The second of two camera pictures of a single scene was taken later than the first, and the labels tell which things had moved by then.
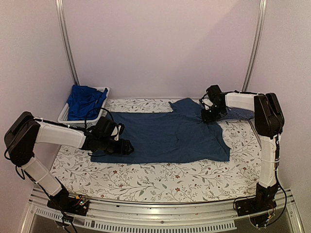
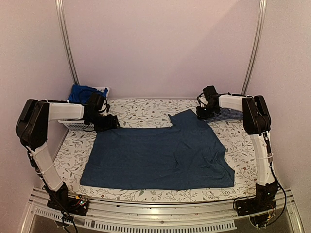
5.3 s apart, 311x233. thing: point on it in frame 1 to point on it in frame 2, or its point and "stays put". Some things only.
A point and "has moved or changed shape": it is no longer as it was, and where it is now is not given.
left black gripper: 120,151 to 112,124
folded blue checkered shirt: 237,113 stays put
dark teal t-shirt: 181,136 has moved or changed shape
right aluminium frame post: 259,29 stays put
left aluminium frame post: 62,24 stays put
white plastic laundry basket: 63,117 stays put
